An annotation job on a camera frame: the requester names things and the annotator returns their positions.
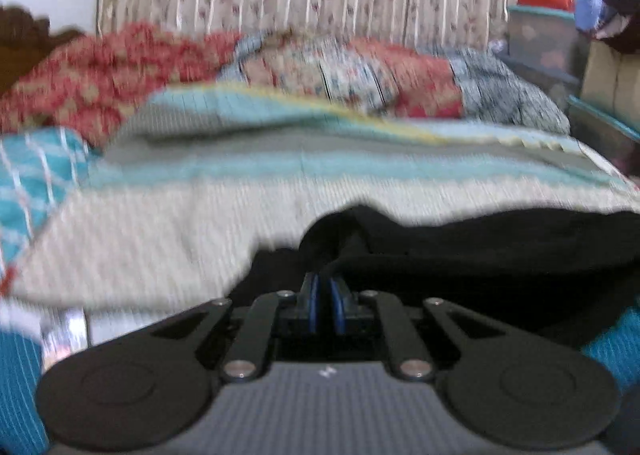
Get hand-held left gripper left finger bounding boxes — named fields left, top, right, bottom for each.
left=150, top=272, right=321, bottom=383

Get red floral quilt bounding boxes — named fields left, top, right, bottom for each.
left=0, top=22, right=572, bottom=146

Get black pants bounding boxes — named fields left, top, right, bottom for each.
left=227, top=205, right=640, bottom=351

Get dark plush toy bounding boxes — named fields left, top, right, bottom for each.
left=592, top=0, right=640, bottom=54

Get grey storage bin teal lid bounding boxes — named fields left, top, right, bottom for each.
left=567, top=95, right=640, bottom=178

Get teal lattice bed sheet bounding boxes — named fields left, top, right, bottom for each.
left=0, top=128, right=101, bottom=281

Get red box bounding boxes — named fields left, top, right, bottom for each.
left=516, top=0, right=576, bottom=14

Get carved wooden headboard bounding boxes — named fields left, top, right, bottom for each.
left=0, top=5, right=86, bottom=96

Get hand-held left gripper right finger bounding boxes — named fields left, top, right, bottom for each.
left=327, top=276, right=506, bottom=382

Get smartphone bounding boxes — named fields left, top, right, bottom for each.
left=42, top=307, right=90, bottom=362

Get beige cardboard box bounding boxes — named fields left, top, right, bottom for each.
left=580, top=39, right=640, bottom=125

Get striped patchwork bedspread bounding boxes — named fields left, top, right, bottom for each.
left=0, top=85, right=640, bottom=455

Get clear storage box teal lid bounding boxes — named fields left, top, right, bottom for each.
left=506, top=5, right=592, bottom=72

